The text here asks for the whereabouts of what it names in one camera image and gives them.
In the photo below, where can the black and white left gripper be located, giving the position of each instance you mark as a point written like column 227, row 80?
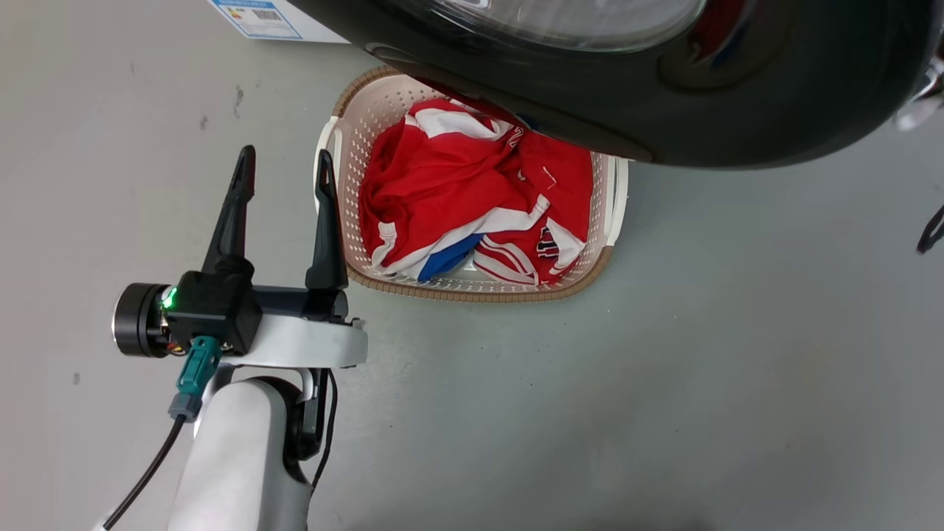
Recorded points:
column 295, row 343

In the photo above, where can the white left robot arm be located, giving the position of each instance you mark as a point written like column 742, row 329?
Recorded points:
column 236, row 457

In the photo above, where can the black round washing machine door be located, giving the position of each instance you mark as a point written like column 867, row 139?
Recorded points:
column 774, row 96

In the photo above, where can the beige perforated laundry basket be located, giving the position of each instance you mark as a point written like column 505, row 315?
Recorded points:
column 354, row 147

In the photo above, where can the red and white jersey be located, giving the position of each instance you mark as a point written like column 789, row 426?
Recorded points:
column 450, row 184

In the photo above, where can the blue bordered energy label sticker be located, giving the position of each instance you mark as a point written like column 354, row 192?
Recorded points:
column 258, row 16

